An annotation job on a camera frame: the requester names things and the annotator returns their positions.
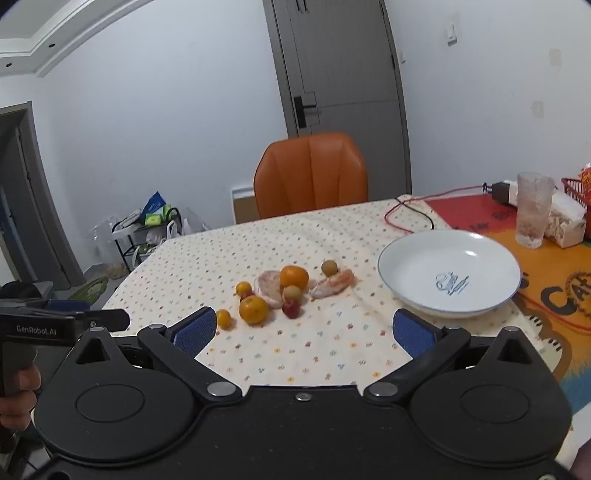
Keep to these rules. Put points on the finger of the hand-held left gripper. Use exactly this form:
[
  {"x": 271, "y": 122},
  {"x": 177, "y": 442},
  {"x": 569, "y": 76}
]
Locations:
[
  {"x": 69, "y": 305},
  {"x": 106, "y": 319}
]

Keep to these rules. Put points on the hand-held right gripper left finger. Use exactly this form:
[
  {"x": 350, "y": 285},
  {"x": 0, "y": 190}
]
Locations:
[{"x": 196, "y": 330}]

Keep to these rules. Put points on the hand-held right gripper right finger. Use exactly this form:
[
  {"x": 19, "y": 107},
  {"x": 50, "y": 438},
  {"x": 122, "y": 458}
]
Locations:
[{"x": 413, "y": 334}]

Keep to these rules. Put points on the small kumquat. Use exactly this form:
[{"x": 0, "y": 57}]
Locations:
[
  {"x": 223, "y": 319},
  {"x": 243, "y": 288}
]

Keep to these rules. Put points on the white plate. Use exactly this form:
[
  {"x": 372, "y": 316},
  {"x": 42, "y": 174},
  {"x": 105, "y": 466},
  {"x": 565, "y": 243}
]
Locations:
[{"x": 443, "y": 263}]

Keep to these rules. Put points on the dark red apple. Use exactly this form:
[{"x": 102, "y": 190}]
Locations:
[{"x": 291, "y": 310}]

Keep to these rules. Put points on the person's left hand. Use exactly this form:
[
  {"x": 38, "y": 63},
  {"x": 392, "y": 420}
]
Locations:
[{"x": 18, "y": 410}]

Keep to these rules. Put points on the green floor mat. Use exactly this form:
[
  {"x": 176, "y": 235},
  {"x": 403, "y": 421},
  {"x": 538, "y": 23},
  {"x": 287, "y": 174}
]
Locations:
[{"x": 90, "y": 290}]

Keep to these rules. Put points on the large orange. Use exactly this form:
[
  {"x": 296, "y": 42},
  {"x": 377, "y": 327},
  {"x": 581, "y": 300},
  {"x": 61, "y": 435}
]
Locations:
[
  {"x": 294, "y": 277},
  {"x": 253, "y": 309}
]

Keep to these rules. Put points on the red hawthorn fruit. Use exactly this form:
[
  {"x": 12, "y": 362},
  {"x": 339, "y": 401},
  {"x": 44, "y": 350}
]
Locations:
[{"x": 248, "y": 295}]

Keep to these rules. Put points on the black storage cart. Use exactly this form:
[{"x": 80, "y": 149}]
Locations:
[{"x": 131, "y": 244}]

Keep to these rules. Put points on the white plastic bags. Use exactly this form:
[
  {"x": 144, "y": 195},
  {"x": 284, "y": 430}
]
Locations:
[{"x": 184, "y": 228}]

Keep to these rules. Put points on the brown longan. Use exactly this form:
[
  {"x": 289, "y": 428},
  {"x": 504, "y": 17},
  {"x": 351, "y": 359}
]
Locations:
[
  {"x": 292, "y": 293},
  {"x": 329, "y": 268}
]

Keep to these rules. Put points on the grey side door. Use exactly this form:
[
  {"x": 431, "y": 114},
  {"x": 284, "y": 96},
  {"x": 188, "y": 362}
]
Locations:
[{"x": 32, "y": 198}]

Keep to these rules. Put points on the green packets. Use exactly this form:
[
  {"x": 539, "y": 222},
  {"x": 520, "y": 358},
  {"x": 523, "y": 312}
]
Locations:
[{"x": 157, "y": 217}]

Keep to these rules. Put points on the blue bag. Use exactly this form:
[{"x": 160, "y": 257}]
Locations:
[{"x": 153, "y": 203}]

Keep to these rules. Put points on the red table mat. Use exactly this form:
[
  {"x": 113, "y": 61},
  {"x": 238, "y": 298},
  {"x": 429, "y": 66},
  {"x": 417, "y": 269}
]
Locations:
[{"x": 471, "y": 212}]

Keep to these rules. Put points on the dotted cream tablecloth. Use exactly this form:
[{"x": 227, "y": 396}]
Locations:
[{"x": 323, "y": 230}]

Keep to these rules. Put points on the orange printed table mat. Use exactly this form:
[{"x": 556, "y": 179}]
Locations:
[{"x": 554, "y": 277}]

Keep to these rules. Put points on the black power adapter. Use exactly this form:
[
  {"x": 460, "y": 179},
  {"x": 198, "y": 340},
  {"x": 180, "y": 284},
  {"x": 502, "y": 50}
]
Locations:
[{"x": 496, "y": 191}]

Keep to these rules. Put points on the clear glass cup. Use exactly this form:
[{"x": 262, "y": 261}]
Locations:
[{"x": 533, "y": 212}]

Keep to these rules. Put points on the white power plug block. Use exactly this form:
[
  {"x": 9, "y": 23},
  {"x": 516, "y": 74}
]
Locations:
[{"x": 511, "y": 194}]

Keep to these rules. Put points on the patterned tissue pack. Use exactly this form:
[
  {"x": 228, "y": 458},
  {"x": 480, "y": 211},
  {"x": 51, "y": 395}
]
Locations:
[{"x": 565, "y": 226}]

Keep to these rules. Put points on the orange leather chair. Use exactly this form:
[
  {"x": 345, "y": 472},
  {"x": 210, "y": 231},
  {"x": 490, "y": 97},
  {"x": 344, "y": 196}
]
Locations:
[{"x": 309, "y": 175}]

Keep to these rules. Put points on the red plastic basket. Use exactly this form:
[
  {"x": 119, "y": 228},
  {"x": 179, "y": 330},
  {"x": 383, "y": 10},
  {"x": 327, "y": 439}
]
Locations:
[{"x": 572, "y": 189}]

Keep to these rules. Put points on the orange snack packet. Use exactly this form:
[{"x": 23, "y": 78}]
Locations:
[{"x": 586, "y": 177}]

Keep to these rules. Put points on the white light switch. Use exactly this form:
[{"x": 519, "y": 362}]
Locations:
[{"x": 452, "y": 34}]

